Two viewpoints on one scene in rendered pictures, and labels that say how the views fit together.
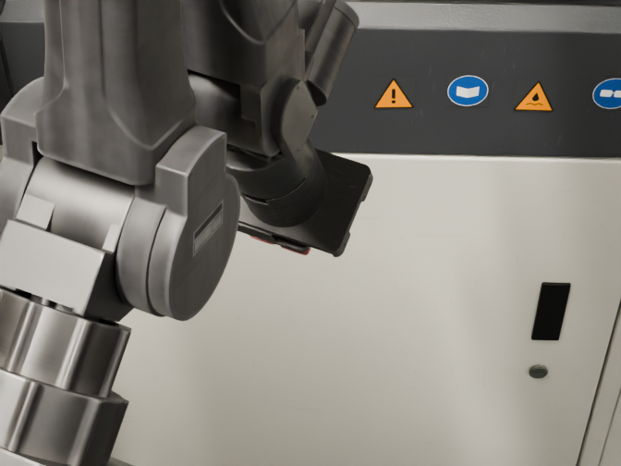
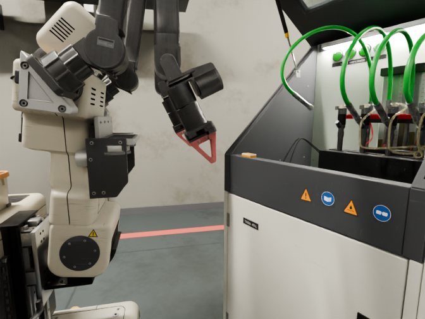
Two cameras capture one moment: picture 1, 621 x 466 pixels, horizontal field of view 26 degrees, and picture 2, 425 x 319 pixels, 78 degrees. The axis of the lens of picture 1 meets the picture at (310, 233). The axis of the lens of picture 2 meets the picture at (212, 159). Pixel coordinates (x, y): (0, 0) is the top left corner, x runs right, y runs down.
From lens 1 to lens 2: 0.87 m
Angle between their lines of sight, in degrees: 60
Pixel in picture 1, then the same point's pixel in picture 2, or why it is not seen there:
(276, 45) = (163, 37)
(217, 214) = (110, 42)
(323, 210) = (195, 128)
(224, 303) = (260, 266)
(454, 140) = (323, 219)
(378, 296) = (300, 287)
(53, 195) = not seen: hidden behind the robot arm
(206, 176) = (105, 25)
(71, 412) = (52, 56)
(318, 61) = (200, 76)
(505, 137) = (341, 224)
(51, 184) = not seen: hidden behind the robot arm
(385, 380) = not seen: outside the picture
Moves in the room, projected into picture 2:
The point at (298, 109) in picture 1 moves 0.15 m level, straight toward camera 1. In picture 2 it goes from (169, 62) to (96, 52)
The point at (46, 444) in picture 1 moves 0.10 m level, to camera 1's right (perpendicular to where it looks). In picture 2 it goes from (44, 59) to (49, 49)
